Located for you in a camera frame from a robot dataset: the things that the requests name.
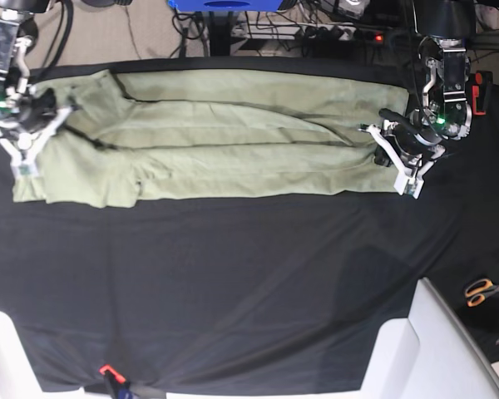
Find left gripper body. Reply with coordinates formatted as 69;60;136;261
379;108;445;169

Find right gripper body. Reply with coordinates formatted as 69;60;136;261
0;89;78;150

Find light green T-shirt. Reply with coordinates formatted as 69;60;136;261
12;69;408;209

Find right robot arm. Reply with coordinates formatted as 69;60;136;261
0;1;77;178

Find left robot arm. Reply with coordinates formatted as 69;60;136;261
361;1;476;198

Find red black clamp right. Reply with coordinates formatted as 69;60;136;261
472;71;493;116

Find power strip with red light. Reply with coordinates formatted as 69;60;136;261
231;21;385;45

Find black table cloth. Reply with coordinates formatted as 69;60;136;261
0;57;499;396

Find white bin right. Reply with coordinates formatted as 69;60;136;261
360;278;499;399

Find blue plastic box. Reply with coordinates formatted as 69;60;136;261
167;0;282;12

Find red blue clamp bottom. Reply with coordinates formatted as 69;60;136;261
85;364;167;399

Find orange handled scissors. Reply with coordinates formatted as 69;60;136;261
464;278;499;308

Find black metal stand post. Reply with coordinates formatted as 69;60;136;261
206;12;239;57

